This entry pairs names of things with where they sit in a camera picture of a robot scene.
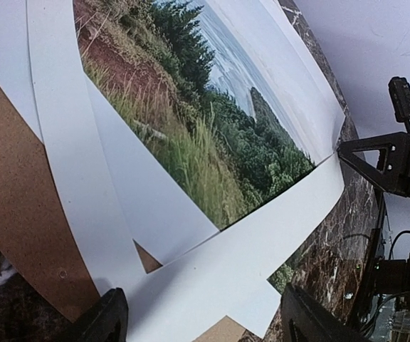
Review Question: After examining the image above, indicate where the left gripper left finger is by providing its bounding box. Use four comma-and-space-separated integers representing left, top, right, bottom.
57, 288, 129, 342

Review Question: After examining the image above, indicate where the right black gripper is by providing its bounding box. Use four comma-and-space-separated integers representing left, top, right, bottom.
337, 132, 410, 197

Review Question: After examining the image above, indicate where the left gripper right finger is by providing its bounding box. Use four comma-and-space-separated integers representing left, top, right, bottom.
280, 283, 368, 342

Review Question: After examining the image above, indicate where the white mat board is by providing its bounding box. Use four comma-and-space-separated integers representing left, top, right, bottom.
27, 1, 345, 341

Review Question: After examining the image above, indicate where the landscape photo print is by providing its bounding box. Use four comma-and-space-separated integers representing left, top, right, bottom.
0, 0, 347, 296

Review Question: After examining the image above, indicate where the brown cardboard backing board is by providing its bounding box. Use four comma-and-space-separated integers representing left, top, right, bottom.
0, 53, 252, 342

